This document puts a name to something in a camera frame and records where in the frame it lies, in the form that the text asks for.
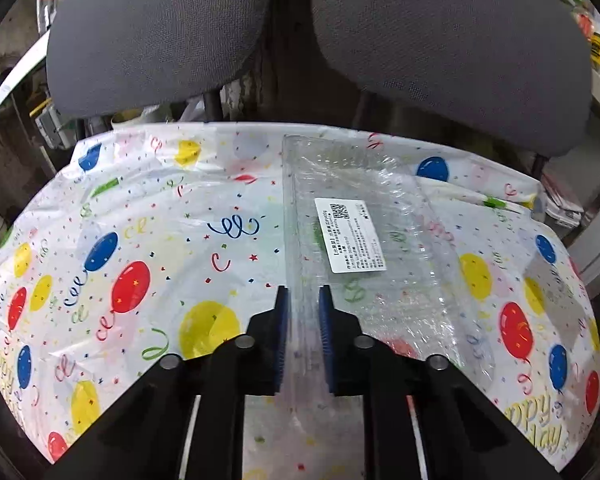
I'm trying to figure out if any balloon birthday tablecloth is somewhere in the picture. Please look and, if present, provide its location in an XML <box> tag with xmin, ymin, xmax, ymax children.
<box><xmin>0</xmin><ymin>123</ymin><xmax>600</xmax><ymax>469</ymax></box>

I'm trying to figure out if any right grey office chair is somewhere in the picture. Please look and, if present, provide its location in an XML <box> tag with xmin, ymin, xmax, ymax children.
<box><xmin>312</xmin><ymin>0</ymin><xmax>592</xmax><ymax>157</ymax></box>

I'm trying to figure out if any grey office chair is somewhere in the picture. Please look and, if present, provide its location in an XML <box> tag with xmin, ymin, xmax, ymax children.
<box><xmin>312</xmin><ymin>0</ymin><xmax>592</xmax><ymax>157</ymax></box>
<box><xmin>46</xmin><ymin>0</ymin><xmax>268</xmax><ymax>118</ymax></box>

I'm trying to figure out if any left grey office chair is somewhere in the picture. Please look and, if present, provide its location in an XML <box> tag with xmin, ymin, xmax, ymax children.
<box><xmin>46</xmin><ymin>0</ymin><xmax>268</xmax><ymax>118</ymax></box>

